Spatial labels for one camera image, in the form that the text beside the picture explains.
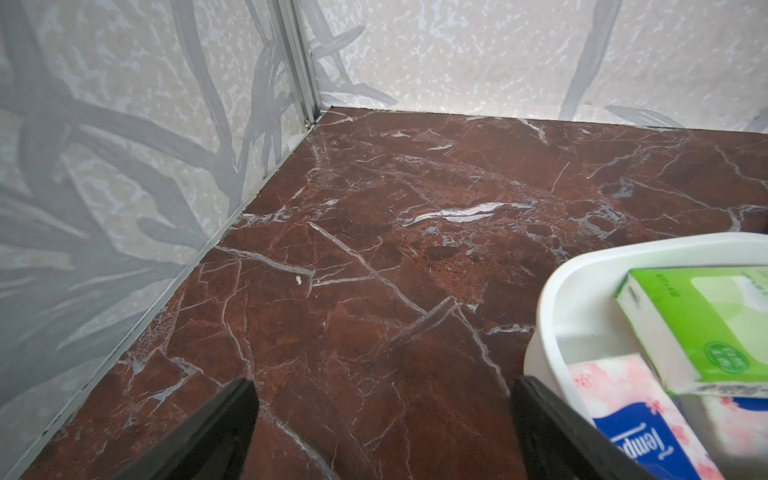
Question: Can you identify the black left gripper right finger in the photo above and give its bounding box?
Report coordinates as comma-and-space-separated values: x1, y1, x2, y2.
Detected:
509, 376, 655, 480

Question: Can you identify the white plastic storage box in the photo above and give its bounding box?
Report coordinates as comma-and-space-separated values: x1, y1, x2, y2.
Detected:
522, 233, 767, 471

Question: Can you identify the green tissue pack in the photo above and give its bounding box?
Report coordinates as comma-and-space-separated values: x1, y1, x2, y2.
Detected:
615, 266, 767, 398

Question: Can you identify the pink Tempo tissue pack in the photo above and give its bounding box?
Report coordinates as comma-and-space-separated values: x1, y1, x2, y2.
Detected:
568, 354, 723, 479

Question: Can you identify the pink tissue pack hidden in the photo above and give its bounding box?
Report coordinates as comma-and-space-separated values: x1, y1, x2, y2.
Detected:
700, 396, 767, 479

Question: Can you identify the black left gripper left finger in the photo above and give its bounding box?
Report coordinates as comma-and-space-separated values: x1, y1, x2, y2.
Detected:
115, 378, 259, 479

